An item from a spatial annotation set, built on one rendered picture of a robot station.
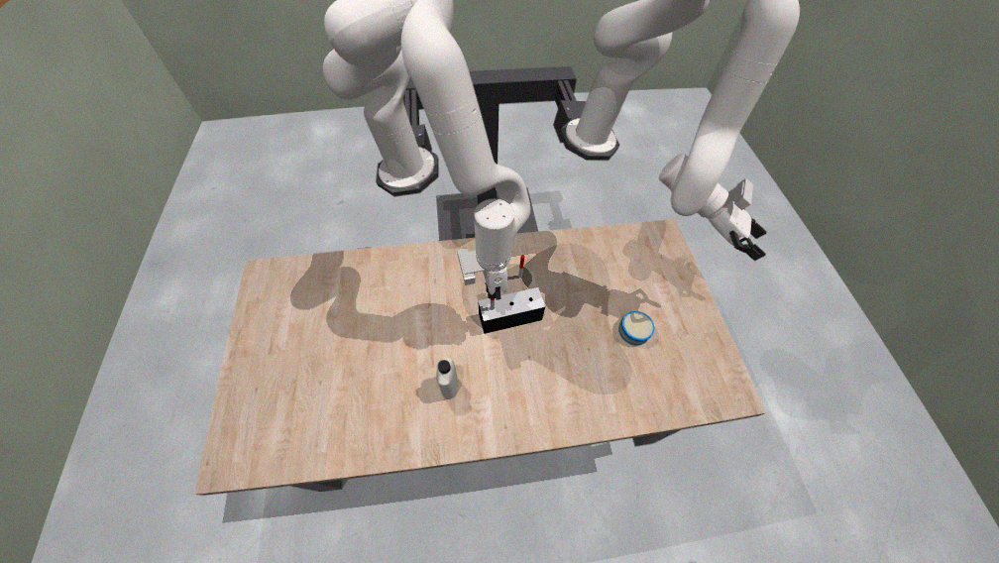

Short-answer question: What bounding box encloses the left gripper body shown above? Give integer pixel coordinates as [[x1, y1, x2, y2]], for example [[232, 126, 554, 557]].
[[706, 202, 751, 245]]

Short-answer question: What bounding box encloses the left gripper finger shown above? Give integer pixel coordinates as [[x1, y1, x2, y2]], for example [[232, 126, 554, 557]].
[[750, 218, 767, 239], [729, 231, 766, 261]]

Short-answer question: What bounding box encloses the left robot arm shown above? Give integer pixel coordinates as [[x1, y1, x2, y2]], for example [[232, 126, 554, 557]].
[[566, 0, 800, 217]]

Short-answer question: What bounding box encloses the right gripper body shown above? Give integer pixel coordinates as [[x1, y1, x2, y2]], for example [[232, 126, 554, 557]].
[[483, 266, 507, 295]]

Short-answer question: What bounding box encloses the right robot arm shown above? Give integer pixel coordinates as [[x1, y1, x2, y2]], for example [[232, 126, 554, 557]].
[[323, 0, 530, 285]]

